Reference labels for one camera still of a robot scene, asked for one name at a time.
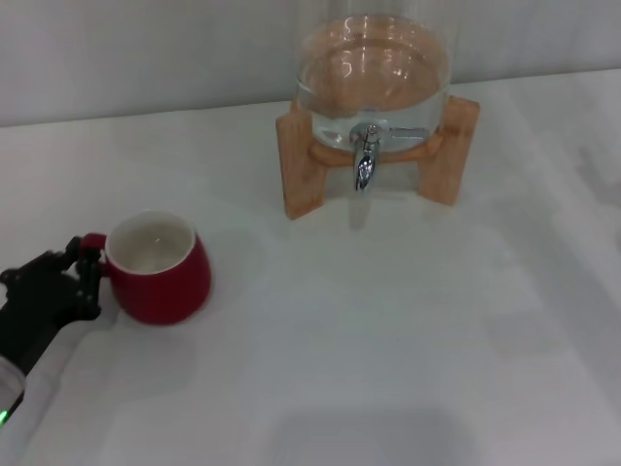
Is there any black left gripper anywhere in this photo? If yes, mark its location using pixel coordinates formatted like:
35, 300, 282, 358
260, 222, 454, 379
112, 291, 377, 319
0, 236, 106, 378

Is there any red ceramic cup white inside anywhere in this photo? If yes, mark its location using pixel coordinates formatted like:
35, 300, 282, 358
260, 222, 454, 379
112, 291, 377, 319
80, 209, 212, 326

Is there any chrome faucet with lever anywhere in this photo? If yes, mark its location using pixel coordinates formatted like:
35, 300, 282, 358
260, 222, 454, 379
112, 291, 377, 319
348, 122, 431, 194

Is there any light wooden dispenser stand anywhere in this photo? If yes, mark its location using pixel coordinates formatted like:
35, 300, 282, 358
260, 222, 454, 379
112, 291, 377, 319
275, 93, 481, 222

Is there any clear glass water dispenser jar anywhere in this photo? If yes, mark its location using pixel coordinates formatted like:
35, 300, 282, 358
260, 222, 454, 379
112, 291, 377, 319
294, 0, 455, 155

